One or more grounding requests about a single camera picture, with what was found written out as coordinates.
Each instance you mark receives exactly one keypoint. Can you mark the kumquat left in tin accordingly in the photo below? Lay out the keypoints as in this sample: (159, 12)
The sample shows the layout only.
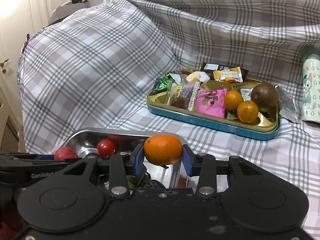
(232, 100)

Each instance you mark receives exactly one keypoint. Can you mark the clear dried fruit packet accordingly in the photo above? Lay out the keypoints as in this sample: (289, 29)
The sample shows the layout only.
(183, 96)

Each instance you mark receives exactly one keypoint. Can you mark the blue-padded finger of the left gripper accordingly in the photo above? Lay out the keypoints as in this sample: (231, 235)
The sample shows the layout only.
(26, 159)

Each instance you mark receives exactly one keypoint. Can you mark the brown round fruit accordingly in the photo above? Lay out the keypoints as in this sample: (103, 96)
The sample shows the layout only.
(265, 97)

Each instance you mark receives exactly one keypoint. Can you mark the orange pastry packet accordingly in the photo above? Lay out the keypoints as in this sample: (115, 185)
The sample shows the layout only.
(230, 75)

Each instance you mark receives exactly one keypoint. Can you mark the brass door handle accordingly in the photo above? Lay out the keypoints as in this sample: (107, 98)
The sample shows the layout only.
(2, 63)

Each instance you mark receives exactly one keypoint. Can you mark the dark mangosteen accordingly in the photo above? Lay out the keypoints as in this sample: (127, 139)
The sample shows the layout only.
(153, 184)

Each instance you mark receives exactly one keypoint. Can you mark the kumquat in tin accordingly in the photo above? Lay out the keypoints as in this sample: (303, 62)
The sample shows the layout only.
(232, 100)
(247, 111)

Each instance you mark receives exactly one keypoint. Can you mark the green foil candy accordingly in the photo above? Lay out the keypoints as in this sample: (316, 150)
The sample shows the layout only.
(162, 83)

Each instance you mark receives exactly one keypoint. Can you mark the plaid bed sheet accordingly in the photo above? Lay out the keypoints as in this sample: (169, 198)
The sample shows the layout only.
(96, 67)

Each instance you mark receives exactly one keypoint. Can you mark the stainless steel tray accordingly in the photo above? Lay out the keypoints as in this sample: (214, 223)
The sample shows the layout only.
(85, 141)

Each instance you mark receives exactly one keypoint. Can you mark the cucumber chunk on side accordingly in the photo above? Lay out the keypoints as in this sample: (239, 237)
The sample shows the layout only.
(138, 180)

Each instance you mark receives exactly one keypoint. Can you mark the large orange mandarin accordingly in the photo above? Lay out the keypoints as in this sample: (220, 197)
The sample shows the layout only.
(163, 150)

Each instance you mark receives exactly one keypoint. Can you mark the black snack packet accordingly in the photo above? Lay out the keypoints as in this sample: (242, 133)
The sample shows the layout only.
(209, 68)

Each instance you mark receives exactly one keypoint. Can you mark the pink snack packet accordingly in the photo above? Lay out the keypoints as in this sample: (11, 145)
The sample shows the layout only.
(211, 102)

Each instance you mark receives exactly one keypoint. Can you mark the silver foil packet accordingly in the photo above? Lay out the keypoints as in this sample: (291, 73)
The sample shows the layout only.
(287, 106)

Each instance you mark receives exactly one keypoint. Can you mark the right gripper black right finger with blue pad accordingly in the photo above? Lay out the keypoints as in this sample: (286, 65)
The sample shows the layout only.
(203, 167)

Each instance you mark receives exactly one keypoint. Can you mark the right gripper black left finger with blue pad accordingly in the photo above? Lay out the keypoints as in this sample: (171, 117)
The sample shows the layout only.
(122, 166)

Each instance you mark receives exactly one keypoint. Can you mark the kumquat right in tin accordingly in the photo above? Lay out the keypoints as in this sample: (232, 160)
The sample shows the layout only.
(247, 111)

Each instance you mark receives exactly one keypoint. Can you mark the red cherry tomato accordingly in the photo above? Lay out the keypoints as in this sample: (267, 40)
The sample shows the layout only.
(106, 148)
(117, 140)

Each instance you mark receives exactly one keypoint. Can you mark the red radish lower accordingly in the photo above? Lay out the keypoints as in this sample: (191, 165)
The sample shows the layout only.
(65, 153)

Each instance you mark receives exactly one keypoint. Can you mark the white green cartoon bottle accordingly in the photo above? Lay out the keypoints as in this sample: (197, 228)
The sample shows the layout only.
(311, 90)

